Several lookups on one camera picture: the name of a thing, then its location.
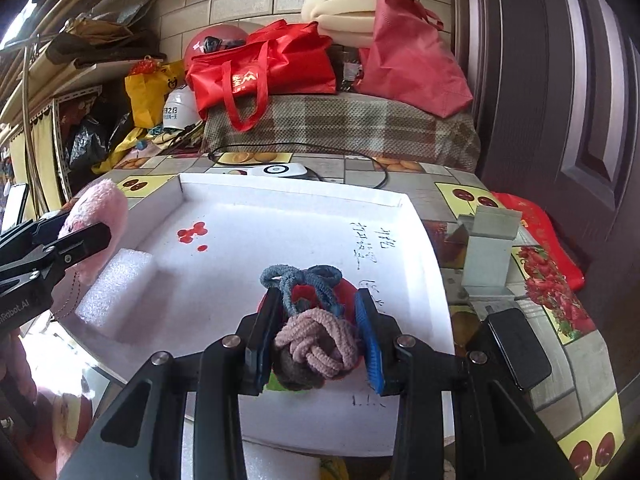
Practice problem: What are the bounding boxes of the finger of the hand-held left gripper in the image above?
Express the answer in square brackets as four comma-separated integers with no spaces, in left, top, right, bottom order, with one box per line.
[0,211,72,252]
[0,222,112,287]

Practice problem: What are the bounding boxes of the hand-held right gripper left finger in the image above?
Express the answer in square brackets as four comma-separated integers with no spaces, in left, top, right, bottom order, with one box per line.
[57,287,286,480]

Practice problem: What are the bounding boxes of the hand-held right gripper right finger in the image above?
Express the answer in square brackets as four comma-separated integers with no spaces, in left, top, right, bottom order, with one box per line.
[352,290,566,480]

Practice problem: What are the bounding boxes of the pink plush toy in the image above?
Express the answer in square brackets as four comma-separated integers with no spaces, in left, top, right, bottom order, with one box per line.
[49,179,131,322]

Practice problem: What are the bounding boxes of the knotted rope toy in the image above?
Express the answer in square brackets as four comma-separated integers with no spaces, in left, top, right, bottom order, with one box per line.
[260,263,362,392]

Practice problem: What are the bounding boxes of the white foam box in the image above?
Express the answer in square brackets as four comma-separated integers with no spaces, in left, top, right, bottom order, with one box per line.
[64,172,457,463]

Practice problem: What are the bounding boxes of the white foam block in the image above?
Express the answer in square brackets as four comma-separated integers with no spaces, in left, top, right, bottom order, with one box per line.
[75,248,159,343]

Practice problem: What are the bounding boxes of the black plastic bag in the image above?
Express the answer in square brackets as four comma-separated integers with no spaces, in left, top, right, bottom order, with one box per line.
[67,114,135,173]

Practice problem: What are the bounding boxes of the curved metal pipe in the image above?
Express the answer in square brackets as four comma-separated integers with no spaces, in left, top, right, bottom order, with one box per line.
[20,40,48,211]

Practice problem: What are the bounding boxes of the black phone on stand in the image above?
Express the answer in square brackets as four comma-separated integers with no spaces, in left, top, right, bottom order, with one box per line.
[465,307,554,392]

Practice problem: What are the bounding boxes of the yellow bag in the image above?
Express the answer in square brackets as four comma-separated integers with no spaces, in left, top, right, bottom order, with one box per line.
[124,59,187,130]

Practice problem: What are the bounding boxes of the white helmet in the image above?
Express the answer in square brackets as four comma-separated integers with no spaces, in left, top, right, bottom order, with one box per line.
[161,87,202,131]

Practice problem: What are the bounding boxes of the white remote device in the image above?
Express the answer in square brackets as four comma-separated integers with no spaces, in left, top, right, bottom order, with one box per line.
[249,162,309,181]

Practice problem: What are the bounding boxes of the red printed packet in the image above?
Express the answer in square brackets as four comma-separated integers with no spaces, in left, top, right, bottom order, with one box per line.
[492,191,587,292]

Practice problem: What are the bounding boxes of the red helmet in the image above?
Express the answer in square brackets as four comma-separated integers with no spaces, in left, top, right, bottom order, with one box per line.
[182,23,251,75]

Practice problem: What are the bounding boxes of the plaid blanket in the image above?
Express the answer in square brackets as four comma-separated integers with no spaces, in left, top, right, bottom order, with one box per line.
[199,92,482,173]

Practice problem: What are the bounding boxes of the red tote bag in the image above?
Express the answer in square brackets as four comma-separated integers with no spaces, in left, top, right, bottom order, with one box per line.
[186,19,337,133]

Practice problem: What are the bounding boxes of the red non-woven bag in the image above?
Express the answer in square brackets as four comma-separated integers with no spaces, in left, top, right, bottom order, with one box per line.
[357,0,474,119]

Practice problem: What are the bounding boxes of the dark brown door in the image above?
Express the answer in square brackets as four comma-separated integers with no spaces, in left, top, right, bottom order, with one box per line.
[448,0,640,396]

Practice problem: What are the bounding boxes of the white foam rolls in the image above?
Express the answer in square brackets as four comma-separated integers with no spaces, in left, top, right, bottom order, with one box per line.
[300,0,387,49]

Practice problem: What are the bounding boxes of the grey metal bracket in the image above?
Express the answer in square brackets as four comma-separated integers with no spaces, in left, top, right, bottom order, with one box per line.
[456,204,524,302]

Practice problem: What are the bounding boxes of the black cable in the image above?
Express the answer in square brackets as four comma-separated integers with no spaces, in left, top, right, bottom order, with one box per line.
[207,144,391,191]

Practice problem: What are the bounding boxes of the cluttered wall shelf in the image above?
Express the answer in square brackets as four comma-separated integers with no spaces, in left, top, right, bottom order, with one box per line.
[0,0,168,126]

